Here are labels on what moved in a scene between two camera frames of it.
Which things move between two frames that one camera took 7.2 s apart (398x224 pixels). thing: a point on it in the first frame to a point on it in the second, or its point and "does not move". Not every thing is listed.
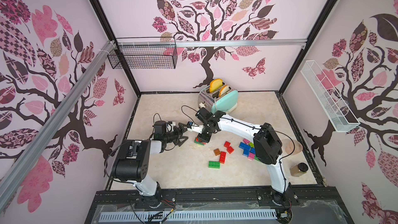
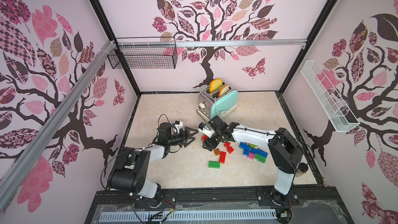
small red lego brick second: x=230 y=150 does not move
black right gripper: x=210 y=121 to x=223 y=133
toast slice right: x=224 y=89 does not move
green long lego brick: x=214 y=164 does not move
